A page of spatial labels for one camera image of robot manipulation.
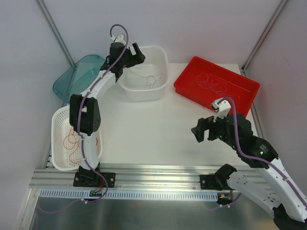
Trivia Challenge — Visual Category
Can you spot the blue white twisted wire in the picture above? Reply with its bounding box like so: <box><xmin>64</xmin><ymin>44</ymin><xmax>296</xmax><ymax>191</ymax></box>
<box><xmin>128</xmin><ymin>67</ymin><xmax>164</xmax><ymax>90</ymax></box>

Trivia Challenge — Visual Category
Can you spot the pink wire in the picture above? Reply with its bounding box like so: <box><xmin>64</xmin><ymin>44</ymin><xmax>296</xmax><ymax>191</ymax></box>
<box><xmin>194</xmin><ymin>71</ymin><xmax>240</xmax><ymax>96</ymax></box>

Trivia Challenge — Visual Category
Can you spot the red striped wire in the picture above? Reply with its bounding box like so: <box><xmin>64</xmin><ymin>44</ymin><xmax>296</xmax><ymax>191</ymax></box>
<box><xmin>62</xmin><ymin>128</ymin><xmax>100</xmax><ymax>165</ymax></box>

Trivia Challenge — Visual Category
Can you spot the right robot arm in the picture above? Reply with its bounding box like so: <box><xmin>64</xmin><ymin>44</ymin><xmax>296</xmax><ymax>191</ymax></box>
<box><xmin>191</xmin><ymin>114</ymin><xmax>307</xmax><ymax>230</ymax></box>

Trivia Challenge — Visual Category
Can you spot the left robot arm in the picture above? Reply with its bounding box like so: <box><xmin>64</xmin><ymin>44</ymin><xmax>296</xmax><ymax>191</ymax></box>
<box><xmin>69</xmin><ymin>42</ymin><xmax>145</xmax><ymax>186</ymax></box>

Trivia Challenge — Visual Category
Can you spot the white plastic tub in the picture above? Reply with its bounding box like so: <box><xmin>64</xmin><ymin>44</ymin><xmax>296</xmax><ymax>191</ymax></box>
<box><xmin>118</xmin><ymin>46</ymin><xmax>170</xmax><ymax>102</ymax></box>

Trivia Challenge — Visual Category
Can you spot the red plastic tray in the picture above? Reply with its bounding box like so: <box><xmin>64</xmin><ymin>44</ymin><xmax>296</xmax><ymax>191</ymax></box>
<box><xmin>174</xmin><ymin>56</ymin><xmax>260</xmax><ymax>116</ymax></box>

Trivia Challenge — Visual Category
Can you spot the teal transparent plastic bin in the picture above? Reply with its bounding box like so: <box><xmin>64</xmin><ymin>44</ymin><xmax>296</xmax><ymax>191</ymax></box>
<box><xmin>53</xmin><ymin>55</ymin><xmax>105</xmax><ymax>103</ymax></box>

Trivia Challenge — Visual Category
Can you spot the white perforated basket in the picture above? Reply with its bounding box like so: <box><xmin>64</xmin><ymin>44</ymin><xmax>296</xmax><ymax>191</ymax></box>
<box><xmin>51</xmin><ymin>106</ymin><xmax>103</xmax><ymax>171</ymax></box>

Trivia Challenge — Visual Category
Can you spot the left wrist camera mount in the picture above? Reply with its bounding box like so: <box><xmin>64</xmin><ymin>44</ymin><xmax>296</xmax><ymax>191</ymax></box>
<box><xmin>110</xmin><ymin>34</ymin><xmax>127</xmax><ymax>45</ymax></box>

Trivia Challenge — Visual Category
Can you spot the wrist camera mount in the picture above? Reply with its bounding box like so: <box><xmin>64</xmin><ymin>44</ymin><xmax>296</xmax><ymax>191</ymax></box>
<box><xmin>110</xmin><ymin>34</ymin><xmax>127</xmax><ymax>45</ymax></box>
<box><xmin>211</xmin><ymin>98</ymin><xmax>231</xmax><ymax>122</ymax></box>

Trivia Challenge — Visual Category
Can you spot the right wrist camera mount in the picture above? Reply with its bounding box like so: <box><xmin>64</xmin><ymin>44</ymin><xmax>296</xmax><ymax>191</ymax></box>
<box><xmin>211</xmin><ymin>98</ymin><xmax>231</xmax><ymax>122</ymax></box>

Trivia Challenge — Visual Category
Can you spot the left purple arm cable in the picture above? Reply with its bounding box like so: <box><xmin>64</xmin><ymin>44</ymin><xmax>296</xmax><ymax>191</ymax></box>
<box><xmin>78</xmin><ymin>24</ymin><xmax>130</xmax><ymax>183</ymax></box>

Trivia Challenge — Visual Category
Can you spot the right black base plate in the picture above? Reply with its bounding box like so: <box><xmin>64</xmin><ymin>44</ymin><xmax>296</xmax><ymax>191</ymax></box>
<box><xmin>200</xmin><ymin>174</ymin><xmax>231</xmax><ymax>191</ymax></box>

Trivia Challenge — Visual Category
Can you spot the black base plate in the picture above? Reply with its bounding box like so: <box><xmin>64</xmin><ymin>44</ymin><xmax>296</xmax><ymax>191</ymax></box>
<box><xmin>200</xmin><ymin>174</ymin><xmax>231</xmax><ymax>191</ymax></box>
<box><xmin>73</xmin><ymin>172</ymin><xmax>116</xmax><ymax>188</ymax></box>

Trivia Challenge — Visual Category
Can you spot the left aluminium frame post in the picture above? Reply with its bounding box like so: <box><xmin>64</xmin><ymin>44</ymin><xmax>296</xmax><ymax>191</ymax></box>
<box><xmin>35</xmin><ymin>0</ymin><xmax>75</xmax><ymax>66</ymax></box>

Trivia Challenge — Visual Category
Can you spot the aluminium frame post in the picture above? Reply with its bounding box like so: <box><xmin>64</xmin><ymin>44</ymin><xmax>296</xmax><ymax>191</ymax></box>
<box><xmin>35</xmin><ymin>0</ymin><xmax>75</xmax><ymax>66</ymax></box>
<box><xmin>240</xmin><ymin>0</ymin><xmax>289</xmax><ymax>76</ymax></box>

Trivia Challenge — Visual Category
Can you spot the aluminium mounting rail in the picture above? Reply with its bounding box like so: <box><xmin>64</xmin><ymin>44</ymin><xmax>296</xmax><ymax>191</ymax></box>
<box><xmin>29</xmin><ymin>163</ymin><xmax>220</xmax><ymax>191</ymax></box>

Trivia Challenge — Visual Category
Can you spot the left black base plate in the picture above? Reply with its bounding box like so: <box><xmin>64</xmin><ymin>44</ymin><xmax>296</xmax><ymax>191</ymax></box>
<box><xmin>73</xmin><ymin>172</ymin><xmax>116</xmax><ymax>188</ymax></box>

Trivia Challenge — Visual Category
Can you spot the right aluminium frame post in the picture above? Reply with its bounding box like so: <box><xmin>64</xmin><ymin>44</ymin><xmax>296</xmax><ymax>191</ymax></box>
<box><xmin>240</xmin><ymin>0</ymin><xmax>289</xmax><ymax>76</ymax></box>

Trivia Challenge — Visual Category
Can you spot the white slotted cable duct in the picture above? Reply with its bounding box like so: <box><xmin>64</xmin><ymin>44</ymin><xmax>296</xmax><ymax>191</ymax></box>
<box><xmin>39</xmin><ymin>188</ymin><xmax>218</xmax><ymax>202</ymax></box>

